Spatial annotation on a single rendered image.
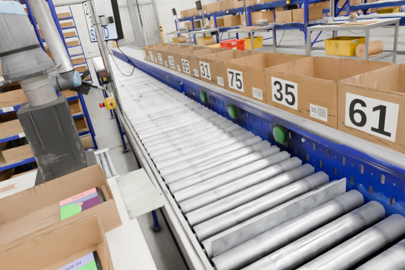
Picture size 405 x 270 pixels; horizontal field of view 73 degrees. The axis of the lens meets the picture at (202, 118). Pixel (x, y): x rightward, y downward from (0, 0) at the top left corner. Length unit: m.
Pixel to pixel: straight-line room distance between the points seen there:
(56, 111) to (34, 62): 0.20
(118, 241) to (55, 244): 0.16
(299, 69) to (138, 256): 1.03
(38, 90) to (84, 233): 0.64
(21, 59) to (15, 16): 0.16
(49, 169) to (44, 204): 0.21
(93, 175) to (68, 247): 0.34
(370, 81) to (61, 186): 1.15
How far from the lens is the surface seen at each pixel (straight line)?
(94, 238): 0.90
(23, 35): 1.26
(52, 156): 1.32
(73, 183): 1.15
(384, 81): 1.15
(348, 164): 1.01
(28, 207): 1.18
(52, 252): 0.90
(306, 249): 0.78
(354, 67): 1.31
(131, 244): 0.87
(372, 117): 0.93
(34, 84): 1.28
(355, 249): 0.80
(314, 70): 1.45
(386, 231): 0.86
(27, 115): 1.27
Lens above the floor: 1.31
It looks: 20 degrees down
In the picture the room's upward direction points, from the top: 10 degrees counter-clockwise
